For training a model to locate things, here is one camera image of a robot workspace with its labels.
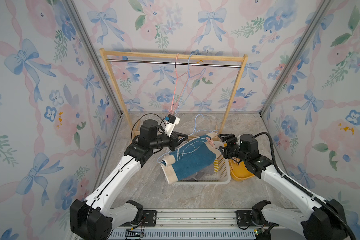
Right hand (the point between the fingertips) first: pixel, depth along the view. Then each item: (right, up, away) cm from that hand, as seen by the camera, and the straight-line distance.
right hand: (218, 138), depth 79 cm
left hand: (-17, +2, -10) cm, 20 cm away
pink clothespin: (-3, -2, +2) cm, 5 cm away
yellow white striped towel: (+1, -16, +9) cm, 19 cm away
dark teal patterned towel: (-13, -9, -1) cm, 15 cm away
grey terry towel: (-11, -22, +4) cm, 25 cm away
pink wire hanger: (-23, +36, +25) cm, 50 cm away
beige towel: (-25, -18, -5) cm, 31 cm away
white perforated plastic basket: (+4, -21, +5) cm, 22 cm away
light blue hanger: (-16, +2, -10) cm, 19 cm away
